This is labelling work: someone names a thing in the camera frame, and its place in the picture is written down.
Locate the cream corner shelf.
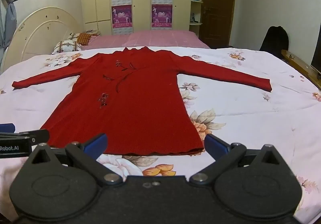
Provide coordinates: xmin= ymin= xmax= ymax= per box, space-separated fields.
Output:
xmin=189 ymin=0 xmax=205 ymax=37

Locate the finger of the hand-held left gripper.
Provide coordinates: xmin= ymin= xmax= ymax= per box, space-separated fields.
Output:
xmin=0 ymin=129 xmax=50 ymax=145
xmin=0 ymin=123 xmax=16 ymax=134

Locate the dark screen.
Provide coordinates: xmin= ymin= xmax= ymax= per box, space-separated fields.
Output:
xmin=310 ymin=20 xmax=321 ymax=74

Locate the pink bed sheet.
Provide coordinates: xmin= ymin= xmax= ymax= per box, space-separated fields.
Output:
xmin=85 ymin=29 xmax=211 ymax=51

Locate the white floral blanket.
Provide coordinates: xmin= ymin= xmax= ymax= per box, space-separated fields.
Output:
xmin=0 ymin=48 xmax=321 ymax=224

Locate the orange checked pillow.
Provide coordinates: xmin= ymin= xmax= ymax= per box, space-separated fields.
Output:
xmin=76 ymin=33 xmax=97 ymax=46

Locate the white patterned pillow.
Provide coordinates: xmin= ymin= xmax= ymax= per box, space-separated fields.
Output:
xmin=51 ymin=40 xmax=83 ymax=54

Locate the red knit sweater dress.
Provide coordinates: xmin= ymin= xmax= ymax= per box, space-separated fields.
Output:
xmin=12 ymin=47 xmax=273 ymax=157

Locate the wooden bed frame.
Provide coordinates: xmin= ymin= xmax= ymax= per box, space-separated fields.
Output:
xmin=281 ymin=49 xmax=321 ymax=83

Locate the brown wooden door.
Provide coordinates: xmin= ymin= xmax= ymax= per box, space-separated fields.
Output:
xmin=200 ymin=0 xmax=236 ymax=49

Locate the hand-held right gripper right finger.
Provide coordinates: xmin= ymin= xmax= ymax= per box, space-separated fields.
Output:
xmin=189 ymin=134 xmax=287 ymax=186

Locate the dark garment on chair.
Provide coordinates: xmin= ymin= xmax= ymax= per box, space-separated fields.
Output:
xmin=259 ymin=26 xmax=290 ymax=59

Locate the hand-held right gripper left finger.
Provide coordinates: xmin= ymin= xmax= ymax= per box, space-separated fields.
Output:
xmin=30 ymin=133 xmax=124 ymax=187

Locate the cream rounded headboard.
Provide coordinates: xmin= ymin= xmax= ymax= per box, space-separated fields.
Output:
xmin=1 ymin=7 xmax=82 ymax=74

